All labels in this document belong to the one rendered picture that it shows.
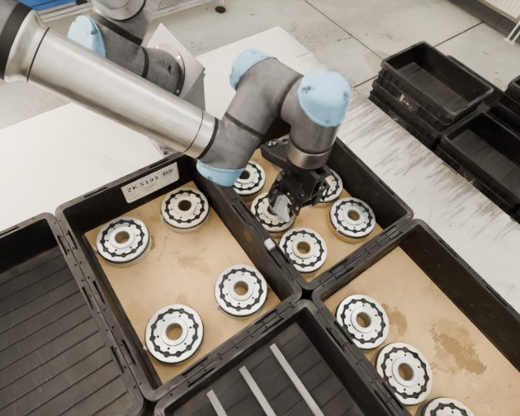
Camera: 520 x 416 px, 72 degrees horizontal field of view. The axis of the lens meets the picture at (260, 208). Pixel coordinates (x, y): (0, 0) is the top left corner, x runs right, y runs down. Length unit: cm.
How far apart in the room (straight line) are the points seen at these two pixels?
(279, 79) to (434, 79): 146
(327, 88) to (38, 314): 65
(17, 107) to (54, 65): 197
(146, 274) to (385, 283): 50
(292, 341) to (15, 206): 78
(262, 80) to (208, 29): 231
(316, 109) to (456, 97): 144
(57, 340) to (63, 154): 57
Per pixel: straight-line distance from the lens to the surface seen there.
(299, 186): 68
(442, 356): 82
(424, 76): 196
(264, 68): 58
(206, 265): 76
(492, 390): 86
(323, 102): 52
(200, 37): 279
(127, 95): 54
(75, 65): 54
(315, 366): 73
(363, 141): 121
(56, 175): 113
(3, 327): 83
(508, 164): 195
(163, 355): 69
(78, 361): 76
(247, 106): 58
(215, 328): 72
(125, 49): 90
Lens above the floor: 153
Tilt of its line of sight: 58 degrees down
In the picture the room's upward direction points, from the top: 9 degrees clockwise
